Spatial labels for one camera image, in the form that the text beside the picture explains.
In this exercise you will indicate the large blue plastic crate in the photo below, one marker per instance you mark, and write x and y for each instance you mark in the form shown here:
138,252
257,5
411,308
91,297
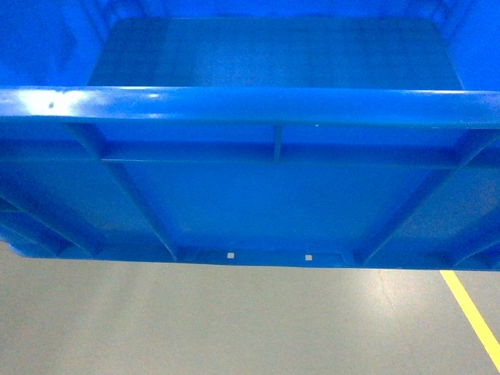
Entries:
352,134

